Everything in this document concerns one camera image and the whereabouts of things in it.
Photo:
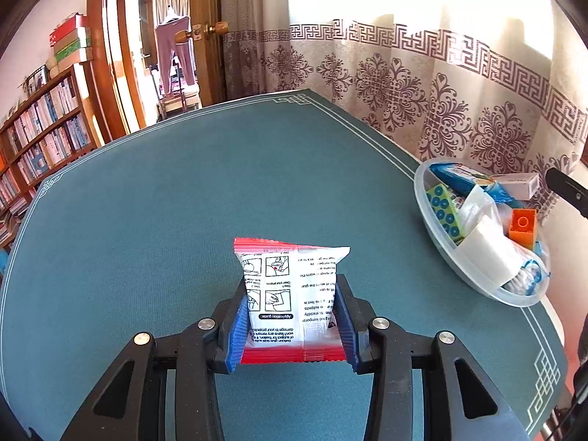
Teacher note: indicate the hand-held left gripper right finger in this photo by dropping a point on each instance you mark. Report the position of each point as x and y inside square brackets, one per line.
[349, 330]

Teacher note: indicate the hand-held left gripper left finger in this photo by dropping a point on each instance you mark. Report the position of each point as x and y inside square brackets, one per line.
[236, 335]

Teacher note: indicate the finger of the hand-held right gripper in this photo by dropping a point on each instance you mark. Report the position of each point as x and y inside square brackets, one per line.
[569, 190]

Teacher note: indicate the white blue medicine box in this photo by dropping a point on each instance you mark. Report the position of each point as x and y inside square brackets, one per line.
[519, 186]

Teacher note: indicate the orange yellow toy block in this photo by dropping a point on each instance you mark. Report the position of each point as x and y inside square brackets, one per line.
[522, 229]

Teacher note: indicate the red white packet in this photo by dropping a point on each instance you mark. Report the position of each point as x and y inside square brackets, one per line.
[294, 285]

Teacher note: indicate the small white item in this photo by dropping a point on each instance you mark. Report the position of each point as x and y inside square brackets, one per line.
[528, 275]

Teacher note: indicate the white sponge black stripe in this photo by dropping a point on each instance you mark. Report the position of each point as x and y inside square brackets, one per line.
[487, 250]

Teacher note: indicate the clear plastic bowl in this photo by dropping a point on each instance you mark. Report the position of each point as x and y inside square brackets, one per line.
[441, 257]

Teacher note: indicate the green dotted block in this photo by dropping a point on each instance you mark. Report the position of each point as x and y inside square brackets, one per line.
[443, 211]

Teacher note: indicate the patterned curtain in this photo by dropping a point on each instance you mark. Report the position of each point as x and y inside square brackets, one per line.
[390, 78]

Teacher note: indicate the wooden bookshelf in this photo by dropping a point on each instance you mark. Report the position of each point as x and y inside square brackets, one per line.
[41, 138]

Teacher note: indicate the hanging mauve pants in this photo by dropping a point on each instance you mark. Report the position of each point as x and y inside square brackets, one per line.
[172, 50]

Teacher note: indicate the wooden door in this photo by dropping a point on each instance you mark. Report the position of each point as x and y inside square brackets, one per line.
[204, 9]

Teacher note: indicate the red flat box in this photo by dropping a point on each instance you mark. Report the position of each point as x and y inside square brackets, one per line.
[66, 30]

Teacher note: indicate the wooden door frame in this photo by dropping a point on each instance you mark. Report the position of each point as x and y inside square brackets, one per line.
[103, 55]

